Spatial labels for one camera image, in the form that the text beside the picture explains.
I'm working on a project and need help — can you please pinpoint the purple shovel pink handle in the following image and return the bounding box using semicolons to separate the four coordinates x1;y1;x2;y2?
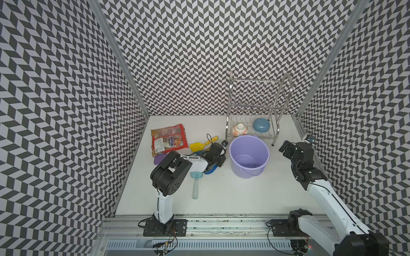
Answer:
154;154;168;165

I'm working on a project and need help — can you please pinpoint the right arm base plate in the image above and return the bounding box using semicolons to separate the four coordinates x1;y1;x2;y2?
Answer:
268;219;306;237

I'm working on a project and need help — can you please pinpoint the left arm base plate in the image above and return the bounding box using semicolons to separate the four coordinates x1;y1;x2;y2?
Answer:
143;218;188;237

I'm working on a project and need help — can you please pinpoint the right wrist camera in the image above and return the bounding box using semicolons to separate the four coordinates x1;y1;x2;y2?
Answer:
303;134;316;145

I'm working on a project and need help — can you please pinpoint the red candy bag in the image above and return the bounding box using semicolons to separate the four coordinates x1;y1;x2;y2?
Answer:
151;124;189;157

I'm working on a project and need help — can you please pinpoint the light blue plastic shovel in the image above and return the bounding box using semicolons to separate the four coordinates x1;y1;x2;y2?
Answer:
190;172;204;199

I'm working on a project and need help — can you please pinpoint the blue ceramic bowl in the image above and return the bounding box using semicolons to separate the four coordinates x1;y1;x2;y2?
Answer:
253;117;271;133

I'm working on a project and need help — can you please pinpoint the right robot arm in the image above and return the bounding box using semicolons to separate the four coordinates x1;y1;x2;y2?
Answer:
279;137;389;256

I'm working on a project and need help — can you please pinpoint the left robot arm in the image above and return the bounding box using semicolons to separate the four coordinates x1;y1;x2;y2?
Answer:
150;140;228;225

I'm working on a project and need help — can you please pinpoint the yellow toy shovel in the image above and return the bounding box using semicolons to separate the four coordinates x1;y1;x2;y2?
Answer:
190;136;219;153

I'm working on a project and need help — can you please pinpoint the red white patterned bowl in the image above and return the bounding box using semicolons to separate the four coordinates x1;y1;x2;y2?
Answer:
231;123;248;137

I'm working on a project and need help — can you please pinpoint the purple plastic bucket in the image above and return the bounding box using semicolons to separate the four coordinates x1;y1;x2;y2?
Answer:
228;135;270;179

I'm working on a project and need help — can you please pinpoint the aluminium front rail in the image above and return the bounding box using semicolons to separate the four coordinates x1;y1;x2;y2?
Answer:
96;213;288;240

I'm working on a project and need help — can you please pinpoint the metal dish rack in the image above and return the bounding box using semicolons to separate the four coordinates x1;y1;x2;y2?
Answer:
225;71;294;146

